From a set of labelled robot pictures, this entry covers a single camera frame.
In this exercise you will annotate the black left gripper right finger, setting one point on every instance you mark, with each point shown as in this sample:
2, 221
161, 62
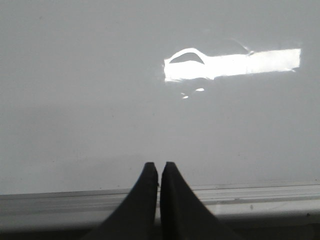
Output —
183, 216

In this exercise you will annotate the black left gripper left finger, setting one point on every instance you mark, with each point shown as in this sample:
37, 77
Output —
134, 218

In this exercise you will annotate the white whiteboard with aluminium frame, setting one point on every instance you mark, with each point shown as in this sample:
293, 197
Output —
91, 90

